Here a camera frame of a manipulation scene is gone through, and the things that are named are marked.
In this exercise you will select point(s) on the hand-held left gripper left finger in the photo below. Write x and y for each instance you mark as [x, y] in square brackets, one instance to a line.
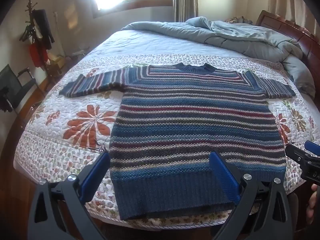
[96, 177]

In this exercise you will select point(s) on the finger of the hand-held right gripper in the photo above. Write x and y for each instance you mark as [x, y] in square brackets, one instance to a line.
[313, 147]
[296, 153]

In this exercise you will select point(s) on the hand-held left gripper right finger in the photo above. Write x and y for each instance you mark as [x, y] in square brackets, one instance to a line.
[225, 177]

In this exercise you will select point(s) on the striped knit sweater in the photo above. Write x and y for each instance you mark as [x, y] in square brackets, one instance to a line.
[195, 120]

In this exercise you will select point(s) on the person's right hand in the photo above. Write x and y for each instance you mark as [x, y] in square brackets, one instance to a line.
[313, 205]

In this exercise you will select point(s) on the floral quilted bedspread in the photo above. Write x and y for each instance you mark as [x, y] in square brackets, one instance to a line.
[75, 135]

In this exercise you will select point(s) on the wooden bed headboard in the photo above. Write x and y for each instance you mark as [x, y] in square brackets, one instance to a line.
[300, 37]

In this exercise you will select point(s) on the yellowish box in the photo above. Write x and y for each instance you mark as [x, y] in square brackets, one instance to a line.
[56, 62]

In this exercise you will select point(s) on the black chair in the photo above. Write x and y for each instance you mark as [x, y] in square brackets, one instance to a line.
[15, 85]

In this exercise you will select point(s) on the red hanging garment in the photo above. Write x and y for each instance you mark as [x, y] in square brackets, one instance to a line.
[37, 55]

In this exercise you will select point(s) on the grey comforter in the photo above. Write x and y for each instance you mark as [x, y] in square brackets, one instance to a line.
[225, 35]

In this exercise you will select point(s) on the patterned pillow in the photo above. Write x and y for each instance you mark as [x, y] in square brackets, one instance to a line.
[240, 20]

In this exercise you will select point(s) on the beige curtain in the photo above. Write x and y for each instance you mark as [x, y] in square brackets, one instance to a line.
[185, 0]
[297, 2]

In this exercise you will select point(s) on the black hanging garment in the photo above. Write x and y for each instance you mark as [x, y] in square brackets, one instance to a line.
[45, 27]

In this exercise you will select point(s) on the wooden coat rack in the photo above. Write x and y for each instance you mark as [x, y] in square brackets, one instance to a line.
[31, 22]

